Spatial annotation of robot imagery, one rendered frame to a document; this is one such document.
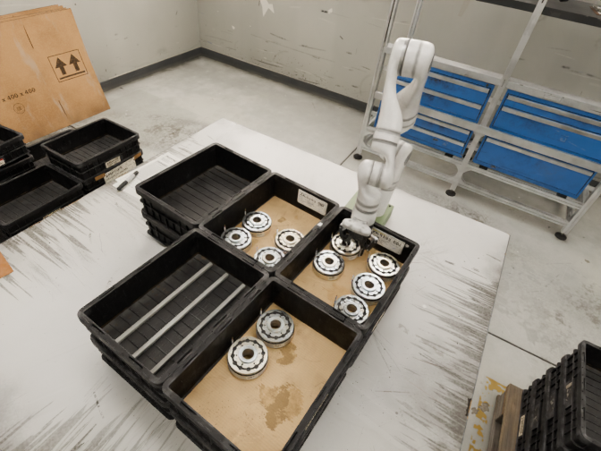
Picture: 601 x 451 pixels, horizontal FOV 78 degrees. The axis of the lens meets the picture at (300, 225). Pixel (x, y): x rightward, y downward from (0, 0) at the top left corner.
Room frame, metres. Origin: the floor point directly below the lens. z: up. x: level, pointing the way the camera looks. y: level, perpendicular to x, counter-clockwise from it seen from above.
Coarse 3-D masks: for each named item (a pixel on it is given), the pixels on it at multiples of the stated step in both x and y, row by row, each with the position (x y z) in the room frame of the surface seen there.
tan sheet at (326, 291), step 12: (372, 252) 0.90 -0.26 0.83; (348, 264) 0.83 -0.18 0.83; (360, 264) 0.84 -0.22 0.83; (300, 276) 0.75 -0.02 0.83; (312, 276) 0.76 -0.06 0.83; (348, 276) 0.78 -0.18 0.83; (312, 288) 0.71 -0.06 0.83; (324, 288) 0.72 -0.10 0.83; (336, 288) 0.72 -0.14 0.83; (348, 288) 0.73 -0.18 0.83; (324, 300) 0.67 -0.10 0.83
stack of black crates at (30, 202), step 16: (16, 176) 1.42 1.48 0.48; (32, 176) 1.48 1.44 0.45; (48, 176) 1.54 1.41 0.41; (64, 176) 1.49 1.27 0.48; (0, 192) 1.33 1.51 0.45; (16, 192) 1.38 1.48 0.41; (32, 192) 1.43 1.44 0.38; (48, 192) 1.45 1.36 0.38; (64, 192) 1.36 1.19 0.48; (80, 192) 1.43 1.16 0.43; (0, 208) 1.28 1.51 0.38; (16, 208) 1.30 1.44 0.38; (32, 208) 1.21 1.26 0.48; (48, 208) 1.27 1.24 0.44; (0, 224) 1.09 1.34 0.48; (16, 224) 1.13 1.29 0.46; (32, 224) 1.19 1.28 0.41
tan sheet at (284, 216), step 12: (264, 204) 1.07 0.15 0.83; (276, 204) 1.08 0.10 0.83; (288, 204) 1.09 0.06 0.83; (276, 216) 1.02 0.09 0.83; (288, 216) 1.03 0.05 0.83; (300, 216) 1.04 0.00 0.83; (312, 216) 1.05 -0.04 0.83; (276, 228) 0.95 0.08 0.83; (288, 228) 0.96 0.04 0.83; (300, 228) 0.97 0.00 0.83; (252, 240) 0.88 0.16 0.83; (264, 240) 0.89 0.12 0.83; (252, 252) 0.82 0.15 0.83
